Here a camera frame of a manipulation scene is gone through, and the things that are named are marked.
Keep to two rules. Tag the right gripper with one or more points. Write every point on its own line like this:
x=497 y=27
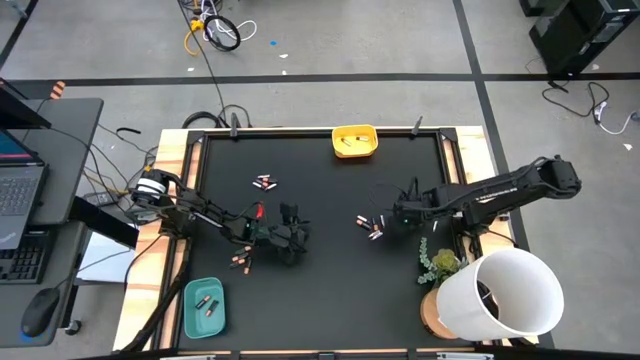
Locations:
x=412 y=215

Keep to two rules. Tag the white lamp shade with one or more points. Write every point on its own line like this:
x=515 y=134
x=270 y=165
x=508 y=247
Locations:
x=525 y=300

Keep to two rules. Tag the black desk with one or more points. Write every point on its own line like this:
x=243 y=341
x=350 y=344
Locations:
x=75 y=150

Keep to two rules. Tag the open grey laptop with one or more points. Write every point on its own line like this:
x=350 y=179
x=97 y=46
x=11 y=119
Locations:
x=20 y=200

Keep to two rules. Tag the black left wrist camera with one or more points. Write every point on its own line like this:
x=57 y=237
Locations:
x=289 y=212

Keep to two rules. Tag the green artificial plant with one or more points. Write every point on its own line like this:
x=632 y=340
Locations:
x=445 y=260

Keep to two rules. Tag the black corner bracket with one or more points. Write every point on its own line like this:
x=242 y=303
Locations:
x=196 y=138
x=448 y=135

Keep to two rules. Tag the red tag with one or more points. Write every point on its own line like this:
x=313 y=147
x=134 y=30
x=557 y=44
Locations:
x=260 y=211

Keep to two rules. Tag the black computer mouse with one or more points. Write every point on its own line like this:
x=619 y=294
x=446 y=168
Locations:
x=40 y=312

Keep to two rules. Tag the round wooden base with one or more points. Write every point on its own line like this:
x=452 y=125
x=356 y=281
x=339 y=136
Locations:
x=430 y=312

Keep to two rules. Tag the yellow plastic bin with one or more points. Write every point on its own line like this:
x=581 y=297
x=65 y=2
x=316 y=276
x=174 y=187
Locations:
x=355 y=150

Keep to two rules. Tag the teal plastic bin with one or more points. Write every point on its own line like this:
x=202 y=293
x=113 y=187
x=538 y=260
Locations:
x=200 y=325

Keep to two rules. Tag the silver frame bracket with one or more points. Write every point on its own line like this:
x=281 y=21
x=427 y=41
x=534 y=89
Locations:
x=187 y=357
x=465 y=356

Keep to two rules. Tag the black storage crates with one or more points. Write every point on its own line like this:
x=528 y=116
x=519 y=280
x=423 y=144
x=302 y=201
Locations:
x=620 y=20

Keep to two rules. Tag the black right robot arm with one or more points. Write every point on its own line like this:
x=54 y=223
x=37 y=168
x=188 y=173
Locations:
x=500 y=192

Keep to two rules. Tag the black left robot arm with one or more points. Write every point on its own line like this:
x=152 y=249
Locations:
x=195 y=206

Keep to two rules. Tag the black table clamp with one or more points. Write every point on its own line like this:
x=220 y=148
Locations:
x=416 y=129
x=234 y=127

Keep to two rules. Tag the black caster wheel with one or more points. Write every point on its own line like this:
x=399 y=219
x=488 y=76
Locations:
x=73 y=327

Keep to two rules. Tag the dark grey desk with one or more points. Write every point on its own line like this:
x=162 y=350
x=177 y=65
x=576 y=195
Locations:
x=12 y=305

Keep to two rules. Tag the black power brick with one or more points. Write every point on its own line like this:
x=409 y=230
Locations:
x=100 y=198

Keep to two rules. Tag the black computer tower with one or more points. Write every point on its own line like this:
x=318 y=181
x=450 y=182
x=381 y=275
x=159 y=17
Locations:
x=560 y=45

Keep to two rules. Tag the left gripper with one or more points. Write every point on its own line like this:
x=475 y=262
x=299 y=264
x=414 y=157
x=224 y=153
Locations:
x=277 y=236

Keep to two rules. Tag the black monitor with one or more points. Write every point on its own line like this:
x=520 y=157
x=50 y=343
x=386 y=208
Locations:
x=20 y=112

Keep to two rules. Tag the orange black striped marker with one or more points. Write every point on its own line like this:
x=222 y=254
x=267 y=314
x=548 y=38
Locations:
x=57 y=90

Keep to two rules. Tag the black keyboard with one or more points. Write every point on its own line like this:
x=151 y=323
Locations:
x=25 y=262

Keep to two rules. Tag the white panel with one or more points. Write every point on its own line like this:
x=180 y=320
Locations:
x=107 y=260

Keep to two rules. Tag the copper-top black Duracell battery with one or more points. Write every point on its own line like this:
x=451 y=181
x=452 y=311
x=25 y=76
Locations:
x=364 y=225
x=243 y=249
x=212 y=308
x=240 y=257
x=203 y=302
x=238 y=263
x=247 y=266

